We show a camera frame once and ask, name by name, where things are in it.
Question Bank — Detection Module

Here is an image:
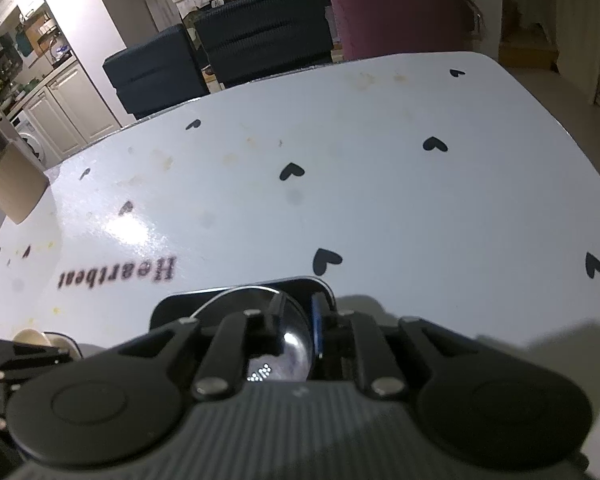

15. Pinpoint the dark blue sofa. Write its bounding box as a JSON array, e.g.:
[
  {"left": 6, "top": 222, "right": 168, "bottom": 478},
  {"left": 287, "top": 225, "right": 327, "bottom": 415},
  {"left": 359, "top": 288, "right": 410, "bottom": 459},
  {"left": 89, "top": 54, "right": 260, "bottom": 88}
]
[{"left": 195, "top": 0, "right": 334, "bottom": 88}]

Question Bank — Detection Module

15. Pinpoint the cream ceramic handled bowl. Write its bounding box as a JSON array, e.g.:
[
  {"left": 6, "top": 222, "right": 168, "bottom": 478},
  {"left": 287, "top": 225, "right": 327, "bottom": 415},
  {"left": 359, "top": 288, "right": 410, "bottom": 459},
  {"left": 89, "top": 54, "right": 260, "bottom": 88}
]
[{"left": 12, "top": 328, "right": 82, "bottom": 360}]

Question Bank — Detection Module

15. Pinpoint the square stainless steel container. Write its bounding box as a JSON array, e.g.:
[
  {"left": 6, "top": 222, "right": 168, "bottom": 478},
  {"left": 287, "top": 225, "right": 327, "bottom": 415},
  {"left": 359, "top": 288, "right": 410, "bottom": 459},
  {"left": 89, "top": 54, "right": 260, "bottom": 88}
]
[{"left": 149, "top": 276, "right": 336, "bottom": 382}]

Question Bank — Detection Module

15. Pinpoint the beige waste bin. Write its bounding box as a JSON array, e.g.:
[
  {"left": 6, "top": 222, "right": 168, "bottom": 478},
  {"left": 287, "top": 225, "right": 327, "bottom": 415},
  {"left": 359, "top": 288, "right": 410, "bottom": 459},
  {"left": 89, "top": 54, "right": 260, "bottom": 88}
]
[{"left": 0, "top": 128, "right": 50, "bottom": 224}]

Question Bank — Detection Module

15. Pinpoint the round stainless steel bowl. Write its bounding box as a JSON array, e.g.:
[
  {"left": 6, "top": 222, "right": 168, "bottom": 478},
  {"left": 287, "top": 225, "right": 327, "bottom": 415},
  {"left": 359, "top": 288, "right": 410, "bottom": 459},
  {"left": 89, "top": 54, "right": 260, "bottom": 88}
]
[{"left": 193, "top": 285, "right": 314, "bottom": 382}]

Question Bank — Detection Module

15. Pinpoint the maroon armchair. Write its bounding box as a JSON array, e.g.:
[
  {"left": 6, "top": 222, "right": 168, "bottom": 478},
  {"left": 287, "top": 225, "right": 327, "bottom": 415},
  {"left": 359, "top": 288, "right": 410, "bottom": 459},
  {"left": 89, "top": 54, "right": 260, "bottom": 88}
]
[{"left": 332, "top": 0, "right": 471, "bottom": 61}]

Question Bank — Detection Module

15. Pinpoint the white kitchen cabinet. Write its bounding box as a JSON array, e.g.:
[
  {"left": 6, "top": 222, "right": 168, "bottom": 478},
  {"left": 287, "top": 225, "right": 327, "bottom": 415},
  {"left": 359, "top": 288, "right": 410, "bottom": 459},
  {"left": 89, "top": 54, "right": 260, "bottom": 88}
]
[{"left": 7, "top": 58, "right": 121, "bottom": 168}]

